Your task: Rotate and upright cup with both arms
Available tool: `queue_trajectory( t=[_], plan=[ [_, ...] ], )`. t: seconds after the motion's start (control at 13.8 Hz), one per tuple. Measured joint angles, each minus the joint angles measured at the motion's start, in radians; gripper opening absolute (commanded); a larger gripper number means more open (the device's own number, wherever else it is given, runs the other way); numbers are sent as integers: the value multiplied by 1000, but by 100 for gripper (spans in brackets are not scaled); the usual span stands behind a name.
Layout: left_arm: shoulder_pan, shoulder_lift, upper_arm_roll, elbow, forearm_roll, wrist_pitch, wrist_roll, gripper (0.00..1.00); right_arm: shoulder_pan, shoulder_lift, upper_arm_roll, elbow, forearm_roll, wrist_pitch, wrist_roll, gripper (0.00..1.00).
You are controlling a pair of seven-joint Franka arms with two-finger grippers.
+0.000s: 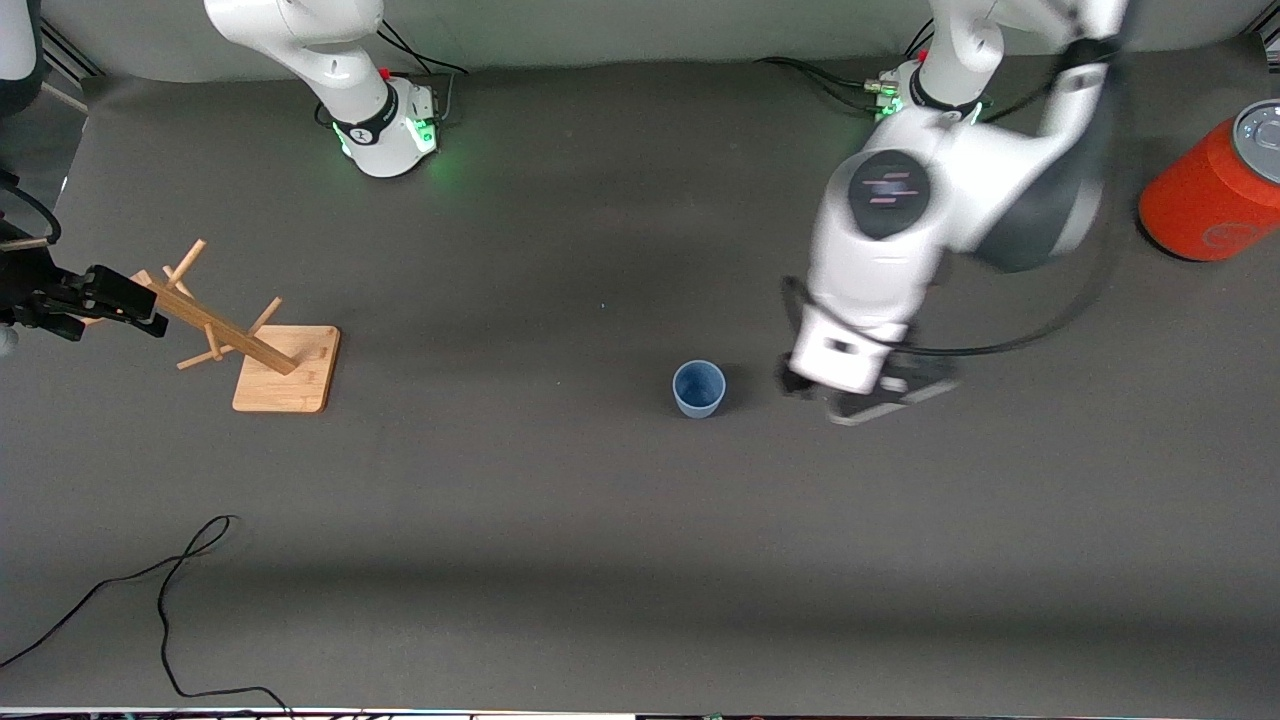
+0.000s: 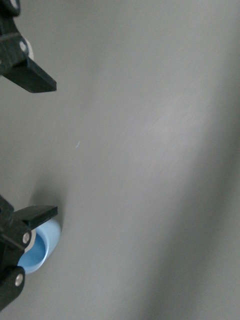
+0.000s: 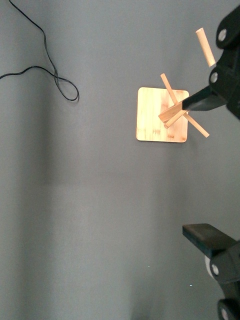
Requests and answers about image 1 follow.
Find light blue cup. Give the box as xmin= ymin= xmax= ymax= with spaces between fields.
xmin=672 ymin=360 xmax=728 ymax=420

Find wooden cup rack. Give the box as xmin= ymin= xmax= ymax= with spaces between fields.
xmin=78 ymin=238 xmax=342 ymax=414

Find dark grey table cloth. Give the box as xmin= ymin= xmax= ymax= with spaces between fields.
xmin=0 ymin=45 xmax=1280 ymax=713

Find orange cylinder with grey lid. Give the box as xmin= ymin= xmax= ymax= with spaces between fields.
xmin=1138 ymin=99 xmax=1280 ymax=263

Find dark frame rail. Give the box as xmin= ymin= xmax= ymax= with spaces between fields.
xmin=38 ymin=20 xmax=103 ymax=113

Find thin black loose cable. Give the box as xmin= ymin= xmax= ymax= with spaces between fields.
xmin=0 ymin=515 xmax=296 ymax=717

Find black left arm base cables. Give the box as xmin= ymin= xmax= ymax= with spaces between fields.
xmin=755 ymin=20 xmax=936 ymax=113

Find black arm base cables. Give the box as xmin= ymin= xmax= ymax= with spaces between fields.
xmin=755 ymin=20 xmax=936 ymax=113
xmin=375 ymin=18 xmax=471 ymax=129

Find black right arm base cables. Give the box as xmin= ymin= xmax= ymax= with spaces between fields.
xmin=375 ymin=18 xmax=471 ymax=129

